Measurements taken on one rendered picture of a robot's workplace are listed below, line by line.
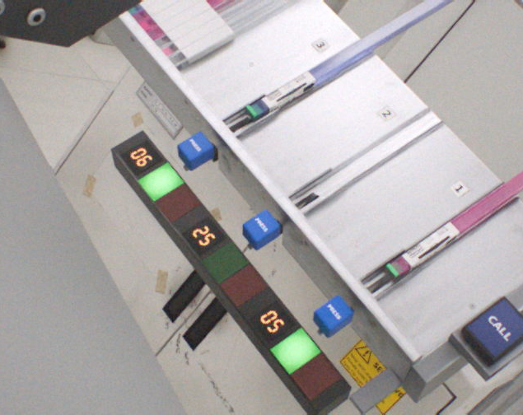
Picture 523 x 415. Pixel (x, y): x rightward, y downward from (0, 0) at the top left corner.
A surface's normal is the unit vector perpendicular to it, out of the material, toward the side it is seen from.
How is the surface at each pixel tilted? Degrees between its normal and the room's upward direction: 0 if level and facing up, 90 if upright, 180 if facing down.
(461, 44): 90
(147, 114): 90
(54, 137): 0
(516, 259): 46
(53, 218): 0
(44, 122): 0
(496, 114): 90
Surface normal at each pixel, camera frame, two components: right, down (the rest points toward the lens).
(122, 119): -0.55, 0.02
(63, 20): 0.59, 0.71
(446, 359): 0.01, -0.48
